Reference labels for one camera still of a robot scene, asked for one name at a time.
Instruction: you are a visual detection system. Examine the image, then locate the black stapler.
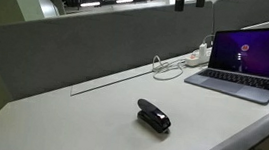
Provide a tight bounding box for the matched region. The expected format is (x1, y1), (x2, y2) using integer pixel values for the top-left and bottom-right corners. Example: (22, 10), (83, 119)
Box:
(134, 98), (174, 135)

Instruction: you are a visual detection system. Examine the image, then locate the white charger plug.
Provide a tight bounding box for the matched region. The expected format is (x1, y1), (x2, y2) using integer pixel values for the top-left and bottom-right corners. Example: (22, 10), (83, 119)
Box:
(198, 42), (209, 58)

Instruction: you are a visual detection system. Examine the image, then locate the short grey desk divider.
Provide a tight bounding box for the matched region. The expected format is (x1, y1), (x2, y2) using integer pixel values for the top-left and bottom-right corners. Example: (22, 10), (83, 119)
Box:
(209, 0), (269, 41)

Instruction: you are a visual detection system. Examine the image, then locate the white power strip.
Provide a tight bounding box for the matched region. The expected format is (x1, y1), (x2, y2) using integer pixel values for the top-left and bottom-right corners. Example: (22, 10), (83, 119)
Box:
(184, 47), (211, 70)

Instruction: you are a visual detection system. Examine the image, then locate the long grey desk divider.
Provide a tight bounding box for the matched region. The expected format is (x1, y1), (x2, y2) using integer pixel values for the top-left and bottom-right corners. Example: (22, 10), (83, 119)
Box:
(0, 0), (217, 121)

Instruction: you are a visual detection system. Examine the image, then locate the grey laptop with stickers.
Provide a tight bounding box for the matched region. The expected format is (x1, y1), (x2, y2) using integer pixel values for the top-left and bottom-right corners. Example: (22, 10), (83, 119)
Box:
(181, 14), (269, 106)

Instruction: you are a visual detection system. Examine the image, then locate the long ceiling light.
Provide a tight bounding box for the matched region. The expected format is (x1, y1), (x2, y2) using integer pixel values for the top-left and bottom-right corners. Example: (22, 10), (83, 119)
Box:
(79, 0), (102, 10)

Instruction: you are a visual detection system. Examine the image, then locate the thin white charger cable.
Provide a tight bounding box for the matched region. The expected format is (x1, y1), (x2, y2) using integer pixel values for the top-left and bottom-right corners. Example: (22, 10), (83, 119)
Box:
(201, 33), (216, 47)

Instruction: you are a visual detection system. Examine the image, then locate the white looped cable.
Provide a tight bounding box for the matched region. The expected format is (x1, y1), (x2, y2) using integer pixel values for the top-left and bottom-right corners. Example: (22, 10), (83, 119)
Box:
(149, 54), (188, 83)

